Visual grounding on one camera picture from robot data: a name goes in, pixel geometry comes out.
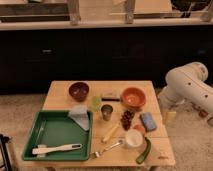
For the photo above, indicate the dark red grape bunch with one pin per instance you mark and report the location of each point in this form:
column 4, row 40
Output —
column 126, row 119

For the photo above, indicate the dark cabinet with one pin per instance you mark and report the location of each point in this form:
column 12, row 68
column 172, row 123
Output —
column 31, row 59

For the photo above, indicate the white cup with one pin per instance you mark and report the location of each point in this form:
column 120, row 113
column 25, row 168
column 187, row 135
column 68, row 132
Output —
column 133, row 139

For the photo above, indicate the green plastic tray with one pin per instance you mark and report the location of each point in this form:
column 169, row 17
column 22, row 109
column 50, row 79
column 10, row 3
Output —
column 56, row 128

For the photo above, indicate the green cucumber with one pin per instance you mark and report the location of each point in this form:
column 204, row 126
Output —
column 142, row 157

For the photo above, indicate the black handled brush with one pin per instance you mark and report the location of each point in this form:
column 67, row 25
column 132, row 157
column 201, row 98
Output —
column 110, row 96

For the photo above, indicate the dark maroon bowl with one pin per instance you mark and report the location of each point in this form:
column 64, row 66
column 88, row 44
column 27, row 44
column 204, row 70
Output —
column 79, row 91

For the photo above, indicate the yellow block on floor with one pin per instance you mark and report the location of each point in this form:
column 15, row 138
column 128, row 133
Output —
column 170, row 115

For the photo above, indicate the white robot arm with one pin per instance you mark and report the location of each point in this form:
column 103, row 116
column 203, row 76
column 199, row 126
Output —
column 187, row 82

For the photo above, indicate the metal fork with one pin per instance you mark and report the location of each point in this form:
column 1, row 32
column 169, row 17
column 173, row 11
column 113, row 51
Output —
column 98, row 154

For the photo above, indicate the orange carrot piece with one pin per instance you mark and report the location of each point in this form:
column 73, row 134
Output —
column 139, row 128

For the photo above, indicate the grey folded cloth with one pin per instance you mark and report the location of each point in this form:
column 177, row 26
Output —
column 79, row 114

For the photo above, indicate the blue sponge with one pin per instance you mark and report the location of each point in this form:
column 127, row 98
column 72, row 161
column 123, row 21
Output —
column 148, row 121

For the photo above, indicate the white spatula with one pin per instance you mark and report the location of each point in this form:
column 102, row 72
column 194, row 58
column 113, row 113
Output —
column 67, row 147

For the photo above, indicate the small metal cup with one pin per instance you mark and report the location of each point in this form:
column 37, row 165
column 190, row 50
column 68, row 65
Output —
column 106, row 111

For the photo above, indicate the black stand at left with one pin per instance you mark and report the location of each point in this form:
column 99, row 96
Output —
column 6, row 165

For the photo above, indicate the wooden table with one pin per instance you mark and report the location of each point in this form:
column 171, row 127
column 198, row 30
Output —
column 161, row 153

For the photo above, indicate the orange-red bowl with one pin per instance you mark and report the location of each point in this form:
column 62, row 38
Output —
column 133, row 97

